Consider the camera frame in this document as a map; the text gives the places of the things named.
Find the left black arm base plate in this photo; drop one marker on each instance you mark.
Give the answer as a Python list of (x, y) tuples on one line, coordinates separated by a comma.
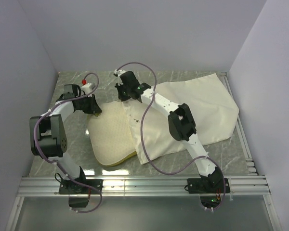
[(68, 187)]

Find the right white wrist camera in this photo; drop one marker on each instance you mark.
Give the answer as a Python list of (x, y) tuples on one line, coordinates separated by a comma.
[(118, 73)]

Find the aluminium front mounting rail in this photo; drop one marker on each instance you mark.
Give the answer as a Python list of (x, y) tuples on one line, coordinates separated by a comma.
[(142, 186)]

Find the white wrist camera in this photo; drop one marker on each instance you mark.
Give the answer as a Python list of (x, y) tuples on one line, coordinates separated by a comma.
[(87, 87), (118, 73)]

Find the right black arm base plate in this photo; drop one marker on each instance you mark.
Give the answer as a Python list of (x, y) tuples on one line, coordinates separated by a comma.
[(199, 186)]

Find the cream quilted pillow yellow edge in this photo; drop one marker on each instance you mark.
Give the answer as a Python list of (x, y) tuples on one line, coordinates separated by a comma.
[(110, 135)]

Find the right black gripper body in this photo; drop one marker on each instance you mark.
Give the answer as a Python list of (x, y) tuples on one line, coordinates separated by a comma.
[(123, 92)]

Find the aluminium right side rail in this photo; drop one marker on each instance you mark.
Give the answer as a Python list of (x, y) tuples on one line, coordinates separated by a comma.
[(248, 157)]

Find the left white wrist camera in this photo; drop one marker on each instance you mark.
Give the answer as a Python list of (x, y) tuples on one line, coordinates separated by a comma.
[(87, 87)]

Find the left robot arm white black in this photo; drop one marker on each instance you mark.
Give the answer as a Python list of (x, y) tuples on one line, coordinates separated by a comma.
[(48, 137)]

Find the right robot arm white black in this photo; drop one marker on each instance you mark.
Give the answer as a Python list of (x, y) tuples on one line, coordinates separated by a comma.
[(181, 124)]

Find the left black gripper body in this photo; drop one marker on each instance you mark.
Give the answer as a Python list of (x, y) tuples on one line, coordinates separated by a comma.
[(87, 104)]

